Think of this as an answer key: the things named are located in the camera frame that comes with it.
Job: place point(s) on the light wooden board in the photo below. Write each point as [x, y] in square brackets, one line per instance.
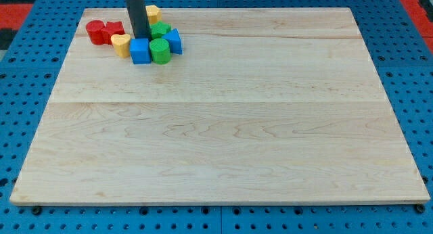
[264, 107]

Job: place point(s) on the green cylinder block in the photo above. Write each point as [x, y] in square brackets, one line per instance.
[160, 51]

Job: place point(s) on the blue triangle block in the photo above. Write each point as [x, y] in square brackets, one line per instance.
[174, 40]

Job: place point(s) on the blue cube block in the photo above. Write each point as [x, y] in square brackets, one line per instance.
[139, 50]

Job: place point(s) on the green star block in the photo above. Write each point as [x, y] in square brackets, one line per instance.
[159, 29]

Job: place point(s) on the yellow pentagon block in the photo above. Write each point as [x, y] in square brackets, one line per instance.
[153, 13]

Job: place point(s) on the yellow heart block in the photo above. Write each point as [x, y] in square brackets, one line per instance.
[121, 44]

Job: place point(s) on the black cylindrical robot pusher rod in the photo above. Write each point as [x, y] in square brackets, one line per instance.
[139, 19]

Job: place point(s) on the red star block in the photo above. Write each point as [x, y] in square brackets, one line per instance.
[110, 29]

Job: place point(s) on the red cylinder block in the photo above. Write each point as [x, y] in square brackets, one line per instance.
[94, 31]

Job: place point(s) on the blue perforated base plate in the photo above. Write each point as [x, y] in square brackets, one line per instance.
[34, 58]

